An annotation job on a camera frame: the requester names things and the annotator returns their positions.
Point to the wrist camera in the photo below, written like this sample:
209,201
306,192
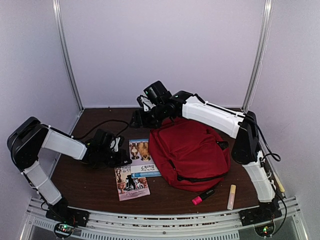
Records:
116,143
144,102

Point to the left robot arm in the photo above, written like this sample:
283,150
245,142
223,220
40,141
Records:
96,147

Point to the pink black highlighter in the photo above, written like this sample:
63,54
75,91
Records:
200,198

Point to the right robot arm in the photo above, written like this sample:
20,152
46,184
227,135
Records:
157,104

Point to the left aluminium frame post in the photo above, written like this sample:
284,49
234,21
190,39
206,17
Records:
65,53

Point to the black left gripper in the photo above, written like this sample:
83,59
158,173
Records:
120,161

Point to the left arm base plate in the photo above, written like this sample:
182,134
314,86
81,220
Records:
73,217

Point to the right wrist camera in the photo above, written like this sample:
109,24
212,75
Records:
144,102

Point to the blue dog picture book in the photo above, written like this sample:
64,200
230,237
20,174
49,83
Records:
142,165

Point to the pink illustrated paperback book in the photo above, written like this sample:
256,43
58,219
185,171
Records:
129,187

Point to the right aluminium frame post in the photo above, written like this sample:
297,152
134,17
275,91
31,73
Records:
258,60

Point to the red student backpack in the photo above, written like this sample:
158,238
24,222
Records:
189,155

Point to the aluminium frame post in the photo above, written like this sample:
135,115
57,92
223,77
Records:
65,53
258,60

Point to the pale yellow highlighter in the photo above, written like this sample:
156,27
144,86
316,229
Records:
231,197

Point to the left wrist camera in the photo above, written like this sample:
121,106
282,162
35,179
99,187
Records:
116,143

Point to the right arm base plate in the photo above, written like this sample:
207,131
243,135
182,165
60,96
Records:
257,215

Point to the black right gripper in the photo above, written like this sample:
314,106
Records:
140,121

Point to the front aluminium rail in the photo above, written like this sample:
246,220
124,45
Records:
221,225

